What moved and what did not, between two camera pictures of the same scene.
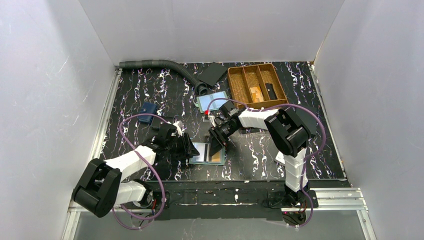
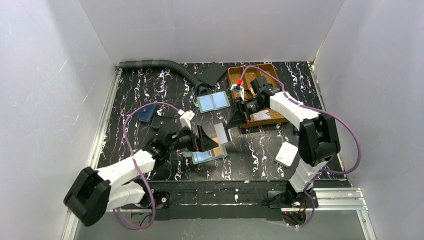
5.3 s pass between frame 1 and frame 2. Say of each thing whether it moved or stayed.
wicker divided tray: stayed
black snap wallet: stayed
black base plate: stayed
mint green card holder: moved
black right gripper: moved
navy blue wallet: stayed
